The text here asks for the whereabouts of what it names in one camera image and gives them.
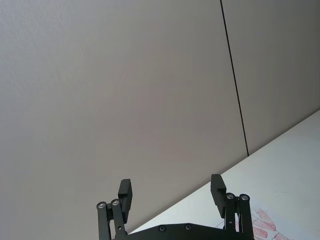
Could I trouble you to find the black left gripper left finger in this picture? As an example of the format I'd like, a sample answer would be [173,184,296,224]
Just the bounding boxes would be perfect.
[96,178,134,240]

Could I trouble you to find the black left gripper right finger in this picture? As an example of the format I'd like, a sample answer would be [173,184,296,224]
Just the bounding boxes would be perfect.
[210,173,252,235]

